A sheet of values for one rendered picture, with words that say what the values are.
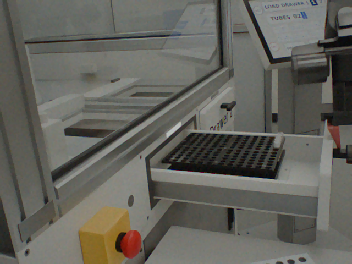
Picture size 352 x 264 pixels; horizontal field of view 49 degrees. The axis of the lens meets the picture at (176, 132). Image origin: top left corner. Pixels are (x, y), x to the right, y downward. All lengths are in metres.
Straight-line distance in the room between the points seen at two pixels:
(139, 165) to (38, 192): 0.26
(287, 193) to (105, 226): 0.32
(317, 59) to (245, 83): 1.77
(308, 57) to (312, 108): 1.03
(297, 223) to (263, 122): 0.83
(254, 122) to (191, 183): 1.85
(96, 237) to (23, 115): 0.20
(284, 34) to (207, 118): 0.67
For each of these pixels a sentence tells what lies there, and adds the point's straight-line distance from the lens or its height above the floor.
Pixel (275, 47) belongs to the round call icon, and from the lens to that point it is 1.52.
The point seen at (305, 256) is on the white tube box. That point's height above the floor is 0.80.
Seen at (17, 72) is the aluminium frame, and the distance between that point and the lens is 0.48.
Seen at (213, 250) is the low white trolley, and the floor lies 0.76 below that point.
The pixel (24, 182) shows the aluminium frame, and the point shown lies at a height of 1.02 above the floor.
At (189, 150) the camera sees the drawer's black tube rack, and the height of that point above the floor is 0.90.
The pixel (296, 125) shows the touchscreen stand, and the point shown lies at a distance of 1.74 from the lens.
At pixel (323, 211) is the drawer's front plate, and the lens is 0.69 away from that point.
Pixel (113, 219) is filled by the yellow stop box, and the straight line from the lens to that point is 0.58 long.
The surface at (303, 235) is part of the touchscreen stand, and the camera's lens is 2.02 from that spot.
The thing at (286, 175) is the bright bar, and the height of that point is 0.85.
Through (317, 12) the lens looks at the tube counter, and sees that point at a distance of 1.74.
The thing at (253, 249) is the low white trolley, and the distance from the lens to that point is 0.76.
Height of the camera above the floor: 1.20
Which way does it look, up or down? 18 degrees down
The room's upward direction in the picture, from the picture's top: 5 degrees counter-clockwise
